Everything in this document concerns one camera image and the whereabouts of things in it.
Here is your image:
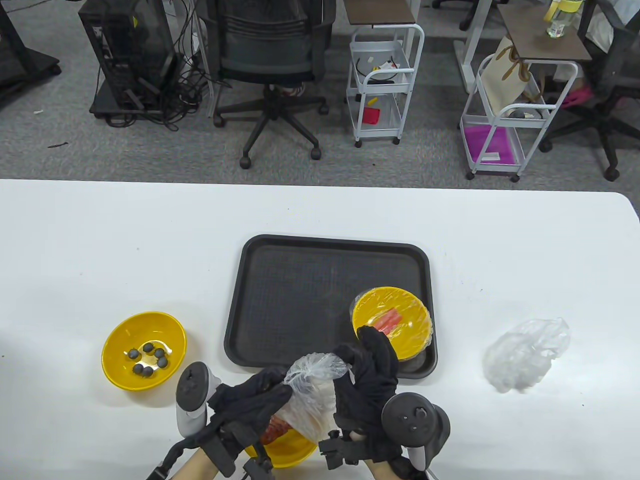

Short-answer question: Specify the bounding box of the person's right hand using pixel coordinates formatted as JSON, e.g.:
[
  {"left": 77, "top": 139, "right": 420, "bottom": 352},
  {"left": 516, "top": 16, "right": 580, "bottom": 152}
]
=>
[{"left": 332, "top": 326, "right": 416, "bottom": 463}]

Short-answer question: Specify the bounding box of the group of dark grey balls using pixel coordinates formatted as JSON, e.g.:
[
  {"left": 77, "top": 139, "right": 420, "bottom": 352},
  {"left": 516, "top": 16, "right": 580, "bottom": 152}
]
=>
[{"left": 125, "top": 341, "right": 173, "bottom": 377}]

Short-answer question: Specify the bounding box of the yellow bowl with red sticks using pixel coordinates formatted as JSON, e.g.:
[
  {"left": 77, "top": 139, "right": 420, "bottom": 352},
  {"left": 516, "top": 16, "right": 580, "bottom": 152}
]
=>
[{"left": 348, "top": 286, "right": 435, "bottom": 362}]

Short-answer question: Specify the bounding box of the person's left forearm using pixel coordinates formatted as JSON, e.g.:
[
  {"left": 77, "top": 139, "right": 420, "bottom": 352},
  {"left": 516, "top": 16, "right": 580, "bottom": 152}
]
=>
[{"left": 172, "top": 445, "right": 221, "bottom": 480}]

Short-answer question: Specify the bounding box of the black platform base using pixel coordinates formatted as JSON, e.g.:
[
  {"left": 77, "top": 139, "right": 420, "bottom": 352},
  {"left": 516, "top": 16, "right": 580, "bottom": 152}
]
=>
[{"left": 90, "top": 80, "right": 168, "bottom": 121}]

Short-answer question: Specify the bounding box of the black plastic tray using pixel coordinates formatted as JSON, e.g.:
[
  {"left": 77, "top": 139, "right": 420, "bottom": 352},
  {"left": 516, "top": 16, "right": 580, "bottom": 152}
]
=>
[{"left": 223, "top": 234, "right": 439, "bottom": 385}]

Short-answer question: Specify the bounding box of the grey white handheld controller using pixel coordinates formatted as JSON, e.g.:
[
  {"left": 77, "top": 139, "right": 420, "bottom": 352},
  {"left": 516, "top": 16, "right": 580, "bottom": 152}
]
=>
[
  {"left": 174, "top": 361, "right": 223, "bottom": 435},
  {"left": 381, "top": 392, "right": 452, "bottom": 471}
]

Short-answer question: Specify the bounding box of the person's left hand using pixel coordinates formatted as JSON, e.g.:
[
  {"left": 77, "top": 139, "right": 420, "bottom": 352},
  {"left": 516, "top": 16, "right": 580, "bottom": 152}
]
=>
[{"left": 202, "top": 366, "right": 293, "bottom": 451}]

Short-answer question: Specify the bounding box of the yellow bowl with meat slab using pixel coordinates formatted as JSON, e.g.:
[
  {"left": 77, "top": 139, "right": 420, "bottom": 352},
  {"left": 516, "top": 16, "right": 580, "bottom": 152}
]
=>
[{"left": 272, "top": 352, "right": 351, "bottom": 443}]

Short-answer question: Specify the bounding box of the white utility cart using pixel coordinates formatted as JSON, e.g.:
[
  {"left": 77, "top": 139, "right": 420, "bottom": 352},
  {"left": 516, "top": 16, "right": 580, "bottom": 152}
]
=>
[
  {"left": 459, "top": 52, "right": 579, "bottom": 182},
  {"left": 346, "top": 22, "right": 426, "bottom": 148}
]

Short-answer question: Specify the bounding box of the black mesh office chair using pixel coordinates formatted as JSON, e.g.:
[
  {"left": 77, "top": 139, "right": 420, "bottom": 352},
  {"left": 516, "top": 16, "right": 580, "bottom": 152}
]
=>
[
  {"left": 197, "top": 0, "right": 337, "bottom": 170},
  {"left": 539, "top": 0, "right": 640, "bottom": 182}
]

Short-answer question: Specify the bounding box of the brown side table top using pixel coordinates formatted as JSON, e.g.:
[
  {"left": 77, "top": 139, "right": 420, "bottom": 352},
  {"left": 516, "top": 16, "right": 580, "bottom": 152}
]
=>
[
  {"left": 497, "top": 2, "right": 593, "bottom": 63},
  {"left": 342, "top": 0, "right": 417, "bottom": 26}
]

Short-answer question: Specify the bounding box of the clear plastic food cover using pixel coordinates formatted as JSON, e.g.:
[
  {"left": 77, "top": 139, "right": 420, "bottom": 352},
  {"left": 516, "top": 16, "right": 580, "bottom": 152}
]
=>
[{"left": 482, "top": 317, "right": 572, "bottom": 394}]

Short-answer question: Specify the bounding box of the tangle of black cables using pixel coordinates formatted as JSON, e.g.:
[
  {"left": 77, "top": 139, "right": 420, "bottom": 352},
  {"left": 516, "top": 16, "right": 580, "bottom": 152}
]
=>
[{"left": 160, "top": 0, "right": 233, "bottom": 131}]

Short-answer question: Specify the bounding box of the black computer tower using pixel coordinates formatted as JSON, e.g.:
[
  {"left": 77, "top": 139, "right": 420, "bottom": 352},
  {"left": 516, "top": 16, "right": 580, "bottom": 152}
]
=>
[{"left": 78, "top": 0, "right": 177, "bottom": 108}]

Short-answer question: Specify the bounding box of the person's right forearm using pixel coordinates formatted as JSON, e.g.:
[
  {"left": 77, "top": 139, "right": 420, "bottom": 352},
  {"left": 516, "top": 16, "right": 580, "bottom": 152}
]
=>
[{"left": 365, "top": 460, "right": 401, "bottom": 480}]

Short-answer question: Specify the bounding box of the black stand base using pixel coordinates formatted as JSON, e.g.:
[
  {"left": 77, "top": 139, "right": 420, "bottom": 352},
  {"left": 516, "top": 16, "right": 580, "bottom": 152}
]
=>
[{"left": 0, "top": 0, "right": 62, "bottom": 108}]

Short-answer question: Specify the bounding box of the clear bottle with yellow lid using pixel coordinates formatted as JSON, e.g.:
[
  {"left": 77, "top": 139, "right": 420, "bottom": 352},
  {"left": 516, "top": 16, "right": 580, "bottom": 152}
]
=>
[{"left": 544, "top": 0, "right": 583, "bottom": 39}]

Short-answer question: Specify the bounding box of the brown red steak piece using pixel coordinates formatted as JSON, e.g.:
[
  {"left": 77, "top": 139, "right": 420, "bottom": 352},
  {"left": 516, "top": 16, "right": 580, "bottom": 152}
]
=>
[{"left": 260, "top": 415, "right": 296, "bottom": 446}]

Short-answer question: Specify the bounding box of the purple tray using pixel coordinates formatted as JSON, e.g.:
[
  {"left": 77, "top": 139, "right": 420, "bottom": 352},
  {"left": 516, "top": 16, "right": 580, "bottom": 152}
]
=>
[{"left": 461, "top": 125, "right": 523, "bottom": 166}]

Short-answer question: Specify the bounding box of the beige tote bag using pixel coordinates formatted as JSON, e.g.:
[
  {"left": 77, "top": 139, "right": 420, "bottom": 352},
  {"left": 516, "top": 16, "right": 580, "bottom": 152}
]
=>
[{"left": 479, "top": 36, "right": 545, "bottom": 115}]

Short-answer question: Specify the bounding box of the white desk leg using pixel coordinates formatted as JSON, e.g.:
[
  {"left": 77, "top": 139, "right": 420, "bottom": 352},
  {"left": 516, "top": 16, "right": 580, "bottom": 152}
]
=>
[{"left": 454, "top": 0, "right": 497, "bottom": 94}]

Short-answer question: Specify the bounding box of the black chair base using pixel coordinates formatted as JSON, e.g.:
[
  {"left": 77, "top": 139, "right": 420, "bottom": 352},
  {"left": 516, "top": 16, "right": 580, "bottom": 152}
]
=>
[{"left": 432, "top": 0, "right": 481, "bottom": 31}]

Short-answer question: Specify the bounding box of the yellow plastic bowl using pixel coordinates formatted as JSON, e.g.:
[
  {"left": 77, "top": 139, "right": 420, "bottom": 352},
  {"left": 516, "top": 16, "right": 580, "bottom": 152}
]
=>
[
  {"left": 101, "top": 312, "right": 187, "bottom": 391},
  {"left": 244, "top": 427, "right": 321, "bottom": 469},
  {"left": 351, "top": 286, "right": 434, "bottom": 362}
]

